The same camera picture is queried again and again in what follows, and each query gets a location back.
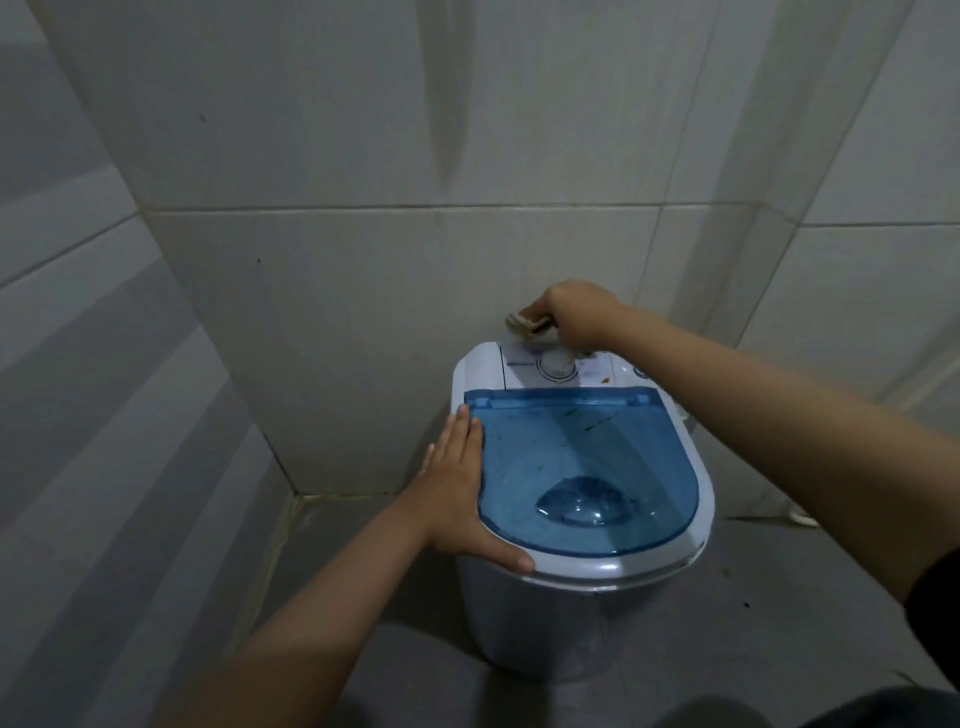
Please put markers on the person's right hand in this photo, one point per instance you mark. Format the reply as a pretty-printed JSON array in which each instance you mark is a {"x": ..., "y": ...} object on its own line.
[{"x": 581, "y": 313}]

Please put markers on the person's left hand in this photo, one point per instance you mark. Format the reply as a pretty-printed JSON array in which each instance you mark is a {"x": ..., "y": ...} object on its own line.
[{"x": 450, "y": 502}]

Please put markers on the person's right fingers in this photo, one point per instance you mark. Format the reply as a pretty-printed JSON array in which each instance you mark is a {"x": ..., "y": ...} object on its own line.
[{"x": 538, "y": 310}]

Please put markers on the person's left thumb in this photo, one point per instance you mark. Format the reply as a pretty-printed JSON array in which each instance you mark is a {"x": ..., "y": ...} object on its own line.
[{"x": 504, "y": 556}]

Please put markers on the person's left middle finger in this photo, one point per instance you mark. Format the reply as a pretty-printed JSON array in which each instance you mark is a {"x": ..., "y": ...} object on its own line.
[{"x": 455, "y": 442}]

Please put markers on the beige cleaning sponge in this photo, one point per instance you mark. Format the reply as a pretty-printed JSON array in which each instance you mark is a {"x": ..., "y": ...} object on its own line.
[{"x": 527, "y": 325}]

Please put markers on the white mini washing machine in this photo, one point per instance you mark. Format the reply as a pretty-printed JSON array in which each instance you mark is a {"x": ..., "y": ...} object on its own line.
[{"x": 570, "y": 607}]

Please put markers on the person's left forearm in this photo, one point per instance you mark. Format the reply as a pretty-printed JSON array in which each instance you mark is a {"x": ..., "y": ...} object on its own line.
[{"x": 315, "y": 630}]

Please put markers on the person's right forearm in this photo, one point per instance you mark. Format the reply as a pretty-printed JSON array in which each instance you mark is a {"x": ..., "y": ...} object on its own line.
[{"x": 780, "y": 442}]

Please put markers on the white round control dial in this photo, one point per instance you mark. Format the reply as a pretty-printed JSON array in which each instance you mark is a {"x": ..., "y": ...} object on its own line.
[{"x": 556, "y": 365}]

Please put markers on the blue translucent washer lid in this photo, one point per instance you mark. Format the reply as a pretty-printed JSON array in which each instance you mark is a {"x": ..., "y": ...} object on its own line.
[{"x": 592, "y": 457}]

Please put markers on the dark grey trousers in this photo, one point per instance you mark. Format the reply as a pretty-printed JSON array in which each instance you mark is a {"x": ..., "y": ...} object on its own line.
[{"x": 847, "y": 711}]

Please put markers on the black shirt sleeve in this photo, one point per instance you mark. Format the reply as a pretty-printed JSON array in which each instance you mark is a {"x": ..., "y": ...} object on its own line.
[{"x": 937, "y": 622}]

